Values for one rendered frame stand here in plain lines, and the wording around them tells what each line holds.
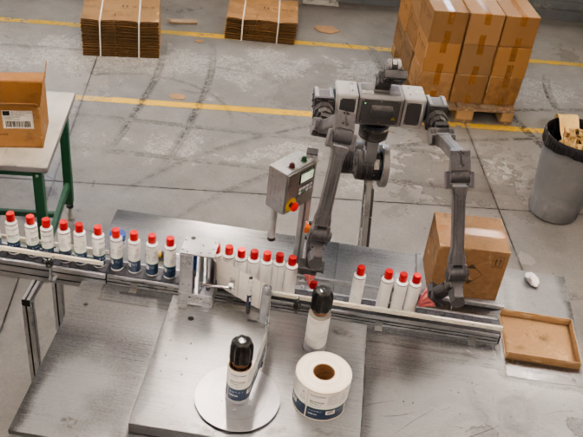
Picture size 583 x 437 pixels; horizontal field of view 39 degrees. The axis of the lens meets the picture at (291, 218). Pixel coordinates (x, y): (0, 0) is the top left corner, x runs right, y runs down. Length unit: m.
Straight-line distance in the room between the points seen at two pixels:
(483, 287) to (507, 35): 3.27
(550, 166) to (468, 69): 1.33
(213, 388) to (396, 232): 2.60
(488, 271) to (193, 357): 1.30
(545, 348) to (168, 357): 1.54
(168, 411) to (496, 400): 1.24
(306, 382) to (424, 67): 4.01
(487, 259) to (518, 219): 2.26
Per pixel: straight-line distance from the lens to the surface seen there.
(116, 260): 3.50
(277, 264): 3.34
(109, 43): 7.17
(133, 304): 3.46
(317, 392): 2.91
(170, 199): 5.44
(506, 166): 6.36
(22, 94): 4.68
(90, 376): 3.19
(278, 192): 3.16
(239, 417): 2.98
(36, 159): 4.44
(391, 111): 3.60
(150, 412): 3.00
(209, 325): 3.30
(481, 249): 3.52
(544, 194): 5.77
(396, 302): 3.41
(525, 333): 3.64
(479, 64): 6.64
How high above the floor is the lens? 3.19
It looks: 37 degrees down
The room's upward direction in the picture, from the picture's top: 7 degrees clockwise
